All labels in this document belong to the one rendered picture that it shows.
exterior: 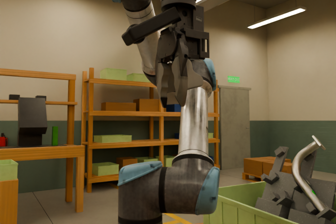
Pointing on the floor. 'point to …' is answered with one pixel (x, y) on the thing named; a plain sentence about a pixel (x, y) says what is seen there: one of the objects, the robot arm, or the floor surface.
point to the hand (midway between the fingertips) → (169, 100)
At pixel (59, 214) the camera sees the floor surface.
